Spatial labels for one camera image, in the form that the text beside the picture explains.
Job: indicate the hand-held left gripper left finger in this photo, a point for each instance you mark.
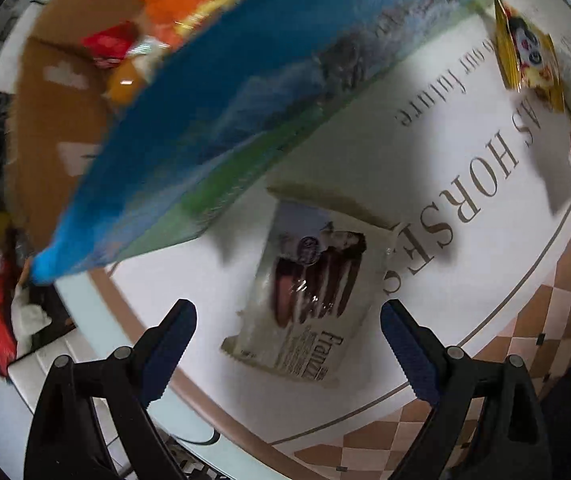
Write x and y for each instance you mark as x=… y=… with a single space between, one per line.
x=170 y=355

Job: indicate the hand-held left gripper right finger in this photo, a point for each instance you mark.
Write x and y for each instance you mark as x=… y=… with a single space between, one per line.
x=410 y=355

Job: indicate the pale green bread packet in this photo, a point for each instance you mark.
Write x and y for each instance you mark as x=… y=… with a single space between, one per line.
x=310 y=280

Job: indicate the large blue green packet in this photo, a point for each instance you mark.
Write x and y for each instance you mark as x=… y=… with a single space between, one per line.
x=265 y=100

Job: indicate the orange snack packet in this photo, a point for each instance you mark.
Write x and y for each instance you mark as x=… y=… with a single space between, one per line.
x=180 y=5

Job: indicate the white checkered printed mat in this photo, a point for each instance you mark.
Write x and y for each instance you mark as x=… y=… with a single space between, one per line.
x=465 y=200

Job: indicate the yellow panda print packet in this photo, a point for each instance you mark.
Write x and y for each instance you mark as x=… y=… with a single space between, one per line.
x=528 y=52

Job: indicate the orange yellow packet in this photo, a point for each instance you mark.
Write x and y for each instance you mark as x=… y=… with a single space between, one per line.
x=125 y=82

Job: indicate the red snack packet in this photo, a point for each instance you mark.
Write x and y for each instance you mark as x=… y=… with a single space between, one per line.
x=110 y=45

